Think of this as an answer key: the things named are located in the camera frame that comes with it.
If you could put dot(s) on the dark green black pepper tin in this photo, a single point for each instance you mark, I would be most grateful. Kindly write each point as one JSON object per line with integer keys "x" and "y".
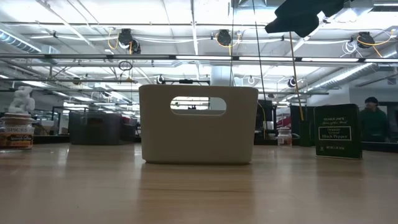
{"x": 337, "y": 130}

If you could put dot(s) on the saffron glass jar cork lid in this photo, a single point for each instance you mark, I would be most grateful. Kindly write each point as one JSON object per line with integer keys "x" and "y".
{"x": 284, "y": 138}
{"x": 17, "y": 137}

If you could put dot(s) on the small black ceiling reel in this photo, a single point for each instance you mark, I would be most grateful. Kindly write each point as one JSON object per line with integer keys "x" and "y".
{"x": 160, "y": 79}
{"x": 291, "y": 82}

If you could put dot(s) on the white building column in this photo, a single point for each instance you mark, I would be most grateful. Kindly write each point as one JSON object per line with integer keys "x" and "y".
{"x": 220, "y": 74}

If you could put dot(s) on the black panel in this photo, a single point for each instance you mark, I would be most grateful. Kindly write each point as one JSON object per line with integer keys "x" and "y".
{"x": 295, "y": 115}

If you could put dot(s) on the black rack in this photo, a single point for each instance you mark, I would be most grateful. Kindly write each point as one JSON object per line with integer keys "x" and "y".
{"x": 264, "y": 112}

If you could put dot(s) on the black gantry bar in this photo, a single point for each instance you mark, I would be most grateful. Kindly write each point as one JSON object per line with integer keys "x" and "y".
{"x": 186, "y": 81}

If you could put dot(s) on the person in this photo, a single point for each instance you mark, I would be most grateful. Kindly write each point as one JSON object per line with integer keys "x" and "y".
{"x": 373, "y": 124}

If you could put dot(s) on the white plastic storage bin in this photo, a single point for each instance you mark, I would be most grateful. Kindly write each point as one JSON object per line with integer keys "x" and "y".
{"x": 199, "y": 140}

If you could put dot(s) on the dark grey plastic storage bin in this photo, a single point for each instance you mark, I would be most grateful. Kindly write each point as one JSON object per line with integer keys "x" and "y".
{"x": 93, "y": 130}

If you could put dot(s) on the white lumpy figurine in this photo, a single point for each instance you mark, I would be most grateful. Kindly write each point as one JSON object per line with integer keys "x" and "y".
{"x": 21, "y": 99}

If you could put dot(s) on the silver ventilation duct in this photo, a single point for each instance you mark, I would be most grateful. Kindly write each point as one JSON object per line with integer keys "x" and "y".
{"x": 348, "y": 76}
{"x": 15, "y": 40}

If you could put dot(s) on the long LED light rail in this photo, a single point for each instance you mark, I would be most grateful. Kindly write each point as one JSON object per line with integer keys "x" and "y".
{"x": 202, "y": 57}

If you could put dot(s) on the grey ceiling rail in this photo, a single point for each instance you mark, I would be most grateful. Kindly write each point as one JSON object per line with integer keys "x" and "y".
{"x": 62, "y": 80}

